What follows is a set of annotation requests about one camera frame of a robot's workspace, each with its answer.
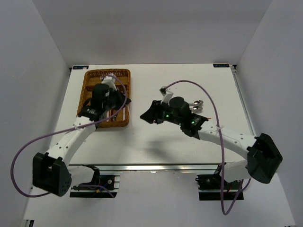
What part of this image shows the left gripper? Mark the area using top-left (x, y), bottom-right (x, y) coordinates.
top-left (103, 86), bottom-right (130, 112)

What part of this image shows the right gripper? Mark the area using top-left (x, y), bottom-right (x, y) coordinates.
top-left (140, 100), bottom-right (183, 126)

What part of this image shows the pink handled spoon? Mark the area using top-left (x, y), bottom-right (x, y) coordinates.
top-left (190, 106), bottom-right (203, 113)

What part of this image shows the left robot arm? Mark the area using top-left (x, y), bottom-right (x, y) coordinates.
top-left (32, 77), bottom-right (131, 197)

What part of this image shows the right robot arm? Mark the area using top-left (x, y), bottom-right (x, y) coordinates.
top-left (140, 97), bottom-right (283, 189)

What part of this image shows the wicker cutlery tray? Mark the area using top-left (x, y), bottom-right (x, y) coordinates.
top-left (77, 69), bottom-right (131, 128)

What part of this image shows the blue label left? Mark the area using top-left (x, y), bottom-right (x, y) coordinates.
top-left (72, 65), bottom-right (89, 70)

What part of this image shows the blue label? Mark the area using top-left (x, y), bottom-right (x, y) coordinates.
top-left (213, 63), bottom-right (230, 68)
top-left (72, 65), bottom-right (89, 70)

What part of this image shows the blue label right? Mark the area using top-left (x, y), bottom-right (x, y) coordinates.
top-left (213, 63), bottom-right (230, 68)

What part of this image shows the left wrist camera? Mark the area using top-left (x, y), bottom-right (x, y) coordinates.
top-left (101, 74), bottom-right (116, 90)

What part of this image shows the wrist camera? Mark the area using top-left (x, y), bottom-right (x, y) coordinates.
top-left (159, 87), bottom-right (174, 104)
top-left (101, 74), bottom-right (116, 90)

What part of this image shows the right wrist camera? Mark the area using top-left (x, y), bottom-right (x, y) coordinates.
top-left (159, 87), bottom-right (174, 104)

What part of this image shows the dark handled spoon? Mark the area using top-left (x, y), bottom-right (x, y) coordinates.
top-left (189, 100), bottom-right (204, 107)

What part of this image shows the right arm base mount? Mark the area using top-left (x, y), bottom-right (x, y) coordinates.
top-left (196, 175), bottom-right (240, 201)

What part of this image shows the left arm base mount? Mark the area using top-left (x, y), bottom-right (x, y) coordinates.
top-left (68, 165), bottom-right (120, 199)

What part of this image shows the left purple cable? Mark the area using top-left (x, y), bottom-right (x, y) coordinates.
top-left (9, 75), bottom-right (128, 197)

